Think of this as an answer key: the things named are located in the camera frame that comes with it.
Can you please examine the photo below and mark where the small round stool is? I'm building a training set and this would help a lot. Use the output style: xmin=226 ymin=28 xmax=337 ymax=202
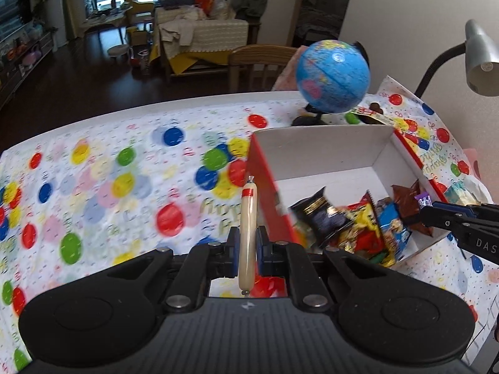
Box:
xmin=107 ymin=45 xmax=130 ymax=63

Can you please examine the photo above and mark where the wooden chair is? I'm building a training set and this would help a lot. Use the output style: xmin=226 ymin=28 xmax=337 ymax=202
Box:
xmin=228 ymin=45 xmax=299 ymax=94

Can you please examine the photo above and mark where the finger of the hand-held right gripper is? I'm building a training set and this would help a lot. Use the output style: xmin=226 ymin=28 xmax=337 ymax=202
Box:
xmin=419 ymin=201 xmax=486 ymax=223
xmin=405 ymin=217 xmax=469 ymax=239

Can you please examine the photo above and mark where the pink cloth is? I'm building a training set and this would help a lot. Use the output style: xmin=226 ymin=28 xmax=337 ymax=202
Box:
xmin=271 ymin=46 xmax=308 ymax=92

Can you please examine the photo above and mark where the sausage stick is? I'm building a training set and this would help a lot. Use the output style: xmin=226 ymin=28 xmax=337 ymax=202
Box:
xmin=239 ymin=177 xmax=259 ymax=296

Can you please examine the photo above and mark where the pale green snack packet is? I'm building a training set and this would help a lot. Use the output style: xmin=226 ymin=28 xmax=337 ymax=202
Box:
xmin=444 ymin=179 xmax=490 ymax=207

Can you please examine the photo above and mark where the brown red snack packet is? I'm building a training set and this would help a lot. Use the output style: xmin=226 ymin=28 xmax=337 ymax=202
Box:
xmin=391 ymin=179 xmax=433 ymax=237

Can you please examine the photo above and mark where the blue snack packet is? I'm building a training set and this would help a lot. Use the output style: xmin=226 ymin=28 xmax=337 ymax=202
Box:
xmin=374 ymin=199 xmax=412 ymax=260

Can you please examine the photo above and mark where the television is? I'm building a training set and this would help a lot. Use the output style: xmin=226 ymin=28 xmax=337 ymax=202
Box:
xmin=0 ymin=0 xmax=32 ymax=41

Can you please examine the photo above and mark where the yellow red snack packet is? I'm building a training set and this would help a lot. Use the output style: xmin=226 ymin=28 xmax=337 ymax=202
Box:
xmin=337 ymin=191 xmax=385 ymax=256

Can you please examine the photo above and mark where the wooden television cabinet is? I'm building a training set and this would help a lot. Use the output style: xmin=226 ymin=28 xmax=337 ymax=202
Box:
xmin=0 ymin=31 xmax=55 ymax=106

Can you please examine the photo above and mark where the grey desk lamp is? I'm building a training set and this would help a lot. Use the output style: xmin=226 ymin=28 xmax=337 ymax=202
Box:
xmin=414 ymin=19 xmax=499 ymax=98

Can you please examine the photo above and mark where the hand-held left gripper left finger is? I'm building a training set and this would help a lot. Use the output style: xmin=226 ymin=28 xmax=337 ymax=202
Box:
xmin=105 ymin=228 xmax=240 ymax=313

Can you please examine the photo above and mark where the crumpled white cloth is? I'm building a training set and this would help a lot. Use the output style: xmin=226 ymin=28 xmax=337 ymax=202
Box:
xmin=160 ymin=19 xmax=196 ymax=45

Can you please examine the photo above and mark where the sofa with cream cover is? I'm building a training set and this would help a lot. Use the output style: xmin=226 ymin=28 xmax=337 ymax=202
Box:
xmin=150 ymin=6 xmax=262 ymax=82

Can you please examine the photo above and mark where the red white snack wrapper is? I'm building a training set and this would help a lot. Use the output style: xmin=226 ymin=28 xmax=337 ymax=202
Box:
xmin=353 ymin=105 xmax=396 ymax=126

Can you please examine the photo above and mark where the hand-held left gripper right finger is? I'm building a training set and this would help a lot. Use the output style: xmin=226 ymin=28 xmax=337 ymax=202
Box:
xmin=257 ymin=228 xmax=394 ymax=313

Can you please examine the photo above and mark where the red cardboard box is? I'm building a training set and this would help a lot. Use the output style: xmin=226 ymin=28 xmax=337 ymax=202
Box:
xmin=246 ymin=125 xmax=458 ymax=270

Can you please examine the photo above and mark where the balloon print tablecloth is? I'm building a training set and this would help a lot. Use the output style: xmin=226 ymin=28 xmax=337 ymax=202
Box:
xmin=0 ymin=74 xmax=499 ymax=374

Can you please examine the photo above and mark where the blue globe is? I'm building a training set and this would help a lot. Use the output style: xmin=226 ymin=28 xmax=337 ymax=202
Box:
xmin=290 ymin=40 xmax=371 ymax=126

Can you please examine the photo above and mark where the black snack packet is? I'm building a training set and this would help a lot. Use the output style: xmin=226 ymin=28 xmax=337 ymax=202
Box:
xmin=288 ymin=187 xmax=353 ymax=248

